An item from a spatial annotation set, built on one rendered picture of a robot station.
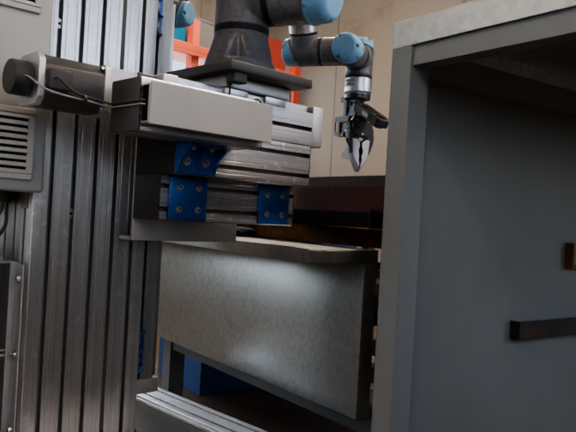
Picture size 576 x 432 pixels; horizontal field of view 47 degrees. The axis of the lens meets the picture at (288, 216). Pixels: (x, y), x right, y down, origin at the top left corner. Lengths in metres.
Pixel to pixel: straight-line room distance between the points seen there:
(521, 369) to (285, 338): 0.65
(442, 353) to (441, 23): 0.53
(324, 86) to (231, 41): 4.45
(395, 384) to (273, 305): 0.80
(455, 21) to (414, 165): 0.21
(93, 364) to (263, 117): 0.61
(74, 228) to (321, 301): 0.61
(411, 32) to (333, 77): 4.76
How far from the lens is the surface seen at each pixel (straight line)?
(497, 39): 0.94
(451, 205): 1.14
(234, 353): 1.96
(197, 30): 4.94
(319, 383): 1.64
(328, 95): 5.78
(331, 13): 1.41
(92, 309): 1.41
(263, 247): 1.53
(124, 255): 1.43
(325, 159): 5.71
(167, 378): 2.57
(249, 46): 1.40
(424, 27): 1.02
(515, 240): 1.28
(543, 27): 0.90
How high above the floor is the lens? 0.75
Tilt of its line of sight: level
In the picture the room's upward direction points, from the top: 3 degrees clockwise
